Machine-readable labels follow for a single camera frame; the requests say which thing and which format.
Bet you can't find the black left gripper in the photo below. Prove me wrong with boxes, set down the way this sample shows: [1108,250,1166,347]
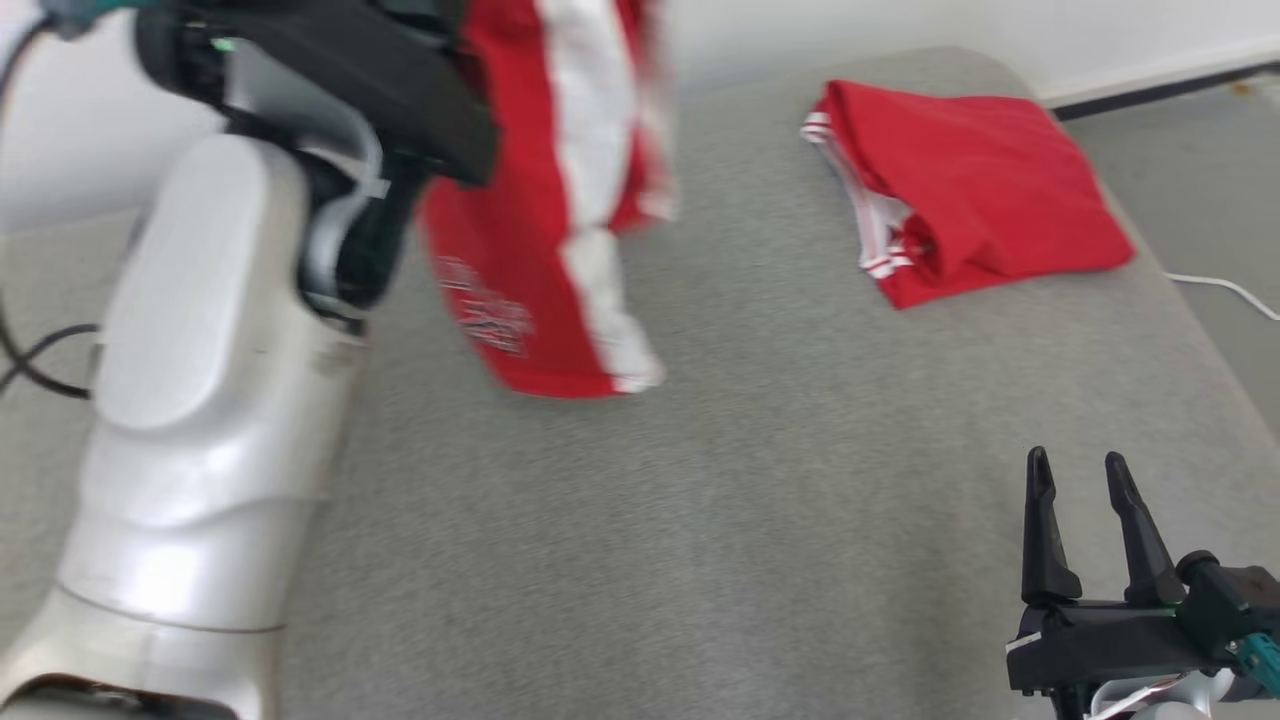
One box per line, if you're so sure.
[134,0,501,188]

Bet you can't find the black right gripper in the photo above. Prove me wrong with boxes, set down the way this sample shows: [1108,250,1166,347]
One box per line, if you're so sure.
[1004,446,1218,696]

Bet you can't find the red white-striped shorts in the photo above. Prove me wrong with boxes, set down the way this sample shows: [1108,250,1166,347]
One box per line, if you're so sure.
[418,0,679,401]

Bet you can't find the red number 23 jersey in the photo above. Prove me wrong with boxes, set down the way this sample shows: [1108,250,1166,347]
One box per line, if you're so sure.
[799,79,1138,311]

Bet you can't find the dark skirting board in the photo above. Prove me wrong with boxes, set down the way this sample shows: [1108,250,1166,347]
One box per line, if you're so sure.
[1048,60,1280,123]

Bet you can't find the teal cable connector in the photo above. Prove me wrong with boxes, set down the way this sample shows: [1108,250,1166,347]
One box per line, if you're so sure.
[1233,633,1280,699]

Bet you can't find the white floor cable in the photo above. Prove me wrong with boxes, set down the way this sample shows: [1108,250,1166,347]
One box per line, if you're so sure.
[1163,271,1280,323]

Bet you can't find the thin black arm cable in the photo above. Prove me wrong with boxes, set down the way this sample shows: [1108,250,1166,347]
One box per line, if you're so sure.
[0,15,103,403]

